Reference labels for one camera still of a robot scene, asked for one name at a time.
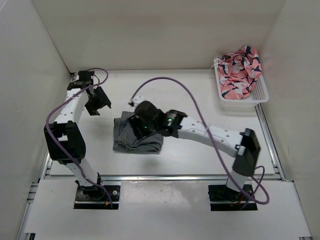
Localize grey shorts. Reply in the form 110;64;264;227
112;111;164;154

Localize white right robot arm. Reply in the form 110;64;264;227
128;98;261;201

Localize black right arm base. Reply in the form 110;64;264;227
208;184;258;212

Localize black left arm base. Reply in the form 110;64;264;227
73;180;121;210

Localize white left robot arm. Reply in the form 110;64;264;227
44;68;112;200

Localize pink patterned shorts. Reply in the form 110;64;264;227
214;45;262;100

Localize white plastic basket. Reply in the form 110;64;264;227
212;56;269;112

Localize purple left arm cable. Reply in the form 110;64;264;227
46;67;113;201

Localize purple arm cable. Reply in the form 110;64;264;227
128;76;271;210
46;67;113;201

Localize left aluminium frame rail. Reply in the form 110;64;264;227
1;69;70;240

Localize aluminium frame rail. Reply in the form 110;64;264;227
1;69;70;240
254;104;313;240

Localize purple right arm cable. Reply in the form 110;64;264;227
128;76;271;210

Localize right aluminium frame rail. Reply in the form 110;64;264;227
254;104;313;240

